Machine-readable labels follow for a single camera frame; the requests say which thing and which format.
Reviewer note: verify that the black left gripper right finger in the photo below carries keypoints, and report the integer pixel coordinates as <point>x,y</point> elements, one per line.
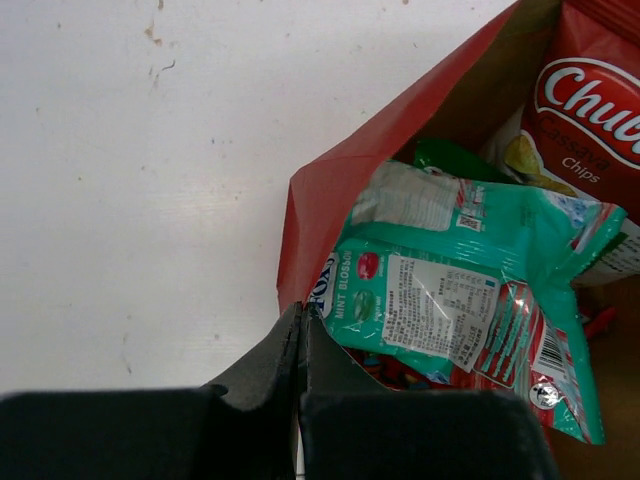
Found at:
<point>353,427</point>

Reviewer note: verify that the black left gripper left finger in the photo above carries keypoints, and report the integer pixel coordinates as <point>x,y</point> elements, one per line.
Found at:
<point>240,425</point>

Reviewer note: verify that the red mixed candy bag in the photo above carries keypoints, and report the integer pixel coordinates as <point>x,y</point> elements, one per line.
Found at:
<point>392,373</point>

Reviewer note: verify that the teal mint candy bag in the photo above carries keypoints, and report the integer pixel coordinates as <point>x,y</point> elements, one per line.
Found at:
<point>470,284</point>

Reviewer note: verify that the green snack packet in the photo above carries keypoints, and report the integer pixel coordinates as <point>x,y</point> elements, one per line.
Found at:
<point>445,156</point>

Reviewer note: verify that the red paper bag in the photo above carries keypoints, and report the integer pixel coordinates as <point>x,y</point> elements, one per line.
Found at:
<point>465,98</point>

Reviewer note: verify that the red white cassava chips bag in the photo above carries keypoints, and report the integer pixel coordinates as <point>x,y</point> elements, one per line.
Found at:
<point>577,133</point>

